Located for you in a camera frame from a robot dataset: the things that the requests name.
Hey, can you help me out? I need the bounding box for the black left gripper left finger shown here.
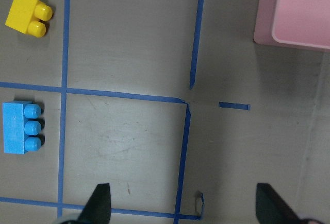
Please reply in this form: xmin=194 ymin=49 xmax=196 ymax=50
xmin=77 ymin=183 xmax=111 ymax=224

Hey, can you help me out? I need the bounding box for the yellow toy block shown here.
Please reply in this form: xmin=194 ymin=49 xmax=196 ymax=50
xmin=5 ymin=0 xmax=53 ymax=38

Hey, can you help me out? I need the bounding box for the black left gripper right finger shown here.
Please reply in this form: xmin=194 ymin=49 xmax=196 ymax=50
xmin=255 ymin=183 xmax=307 ymax=224

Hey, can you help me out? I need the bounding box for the pink plastic box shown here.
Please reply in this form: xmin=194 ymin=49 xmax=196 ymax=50
xmin=254 ymin=0 xmax=329 ymax=52

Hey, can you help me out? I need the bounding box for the blue toy block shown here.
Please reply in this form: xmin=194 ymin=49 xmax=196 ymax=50
xmin=2 ymin=100 xmax=42 ymax=154

